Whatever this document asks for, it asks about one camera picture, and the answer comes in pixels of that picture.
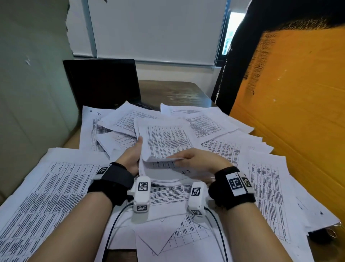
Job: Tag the person's left hand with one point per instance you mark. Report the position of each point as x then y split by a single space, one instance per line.
129 159

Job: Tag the person's right hand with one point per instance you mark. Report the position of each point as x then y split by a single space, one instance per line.
202 160

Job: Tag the aligned stack of printed sheets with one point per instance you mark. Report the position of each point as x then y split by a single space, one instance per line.
45 197
164 137

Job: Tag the pile of printed papers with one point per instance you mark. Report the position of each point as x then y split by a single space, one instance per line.
266 183

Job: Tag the black binder clips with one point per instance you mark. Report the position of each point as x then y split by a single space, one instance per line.
319 236

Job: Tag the person's right forearm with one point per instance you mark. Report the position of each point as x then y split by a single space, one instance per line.
250 234

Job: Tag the person's left forearm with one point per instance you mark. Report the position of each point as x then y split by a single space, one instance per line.
75 232

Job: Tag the black laptop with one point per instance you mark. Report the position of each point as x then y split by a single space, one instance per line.
102 83

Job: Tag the orange cardboard panel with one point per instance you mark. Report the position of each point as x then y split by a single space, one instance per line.
302 108

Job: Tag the beige cardboard panel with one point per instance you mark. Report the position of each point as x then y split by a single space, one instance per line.
32 94

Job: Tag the dark framed window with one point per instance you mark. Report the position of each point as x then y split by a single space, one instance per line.
233 29

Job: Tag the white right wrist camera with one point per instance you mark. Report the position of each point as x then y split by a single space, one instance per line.
196 201

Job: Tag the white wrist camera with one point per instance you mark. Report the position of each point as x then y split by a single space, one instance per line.
196 201
142 198

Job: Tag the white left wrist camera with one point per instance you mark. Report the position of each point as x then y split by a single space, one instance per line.
142 198

